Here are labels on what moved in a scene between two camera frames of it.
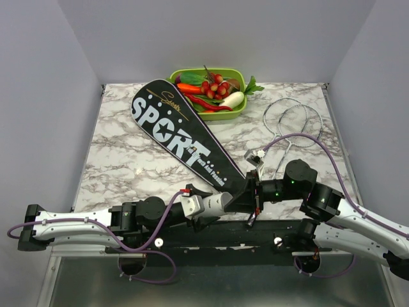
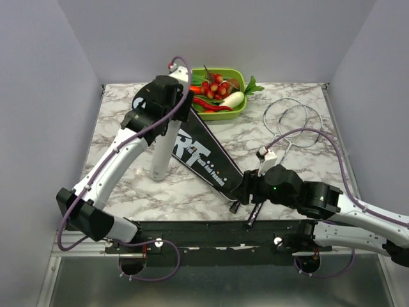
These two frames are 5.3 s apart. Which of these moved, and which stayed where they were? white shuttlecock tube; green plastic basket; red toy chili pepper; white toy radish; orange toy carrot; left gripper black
Moved: left gripper black; white shuttlecock tube
Stayed: white toy radish; orange toy carrot; green plastic basket; red toy chili pepper
